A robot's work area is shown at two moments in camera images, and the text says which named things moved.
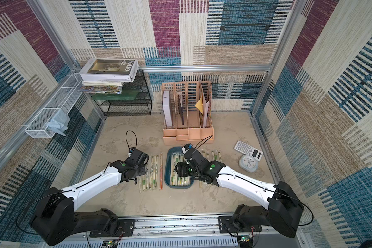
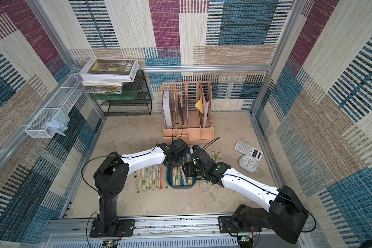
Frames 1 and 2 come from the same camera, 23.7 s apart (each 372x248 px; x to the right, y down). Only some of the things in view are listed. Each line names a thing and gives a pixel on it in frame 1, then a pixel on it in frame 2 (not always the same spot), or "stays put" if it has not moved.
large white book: [108, 70] stays put
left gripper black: [143, 169] → [181, 158]
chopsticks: [151, 171] stays put
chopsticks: [140, 182] stays put
